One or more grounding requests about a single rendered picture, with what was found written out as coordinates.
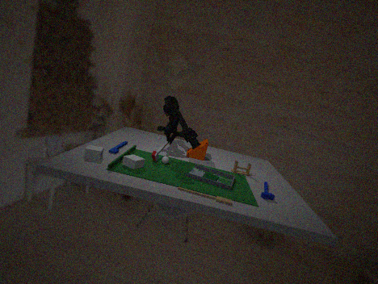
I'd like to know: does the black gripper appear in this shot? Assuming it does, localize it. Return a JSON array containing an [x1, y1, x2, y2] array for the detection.
[[157, 122, 187, 144]]

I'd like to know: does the green flat mat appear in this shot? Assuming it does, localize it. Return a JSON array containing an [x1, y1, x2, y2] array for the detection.
[[107, 149, 258, 207]]

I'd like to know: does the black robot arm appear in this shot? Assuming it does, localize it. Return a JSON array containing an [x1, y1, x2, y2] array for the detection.
[[163, 96, 200, 149]]

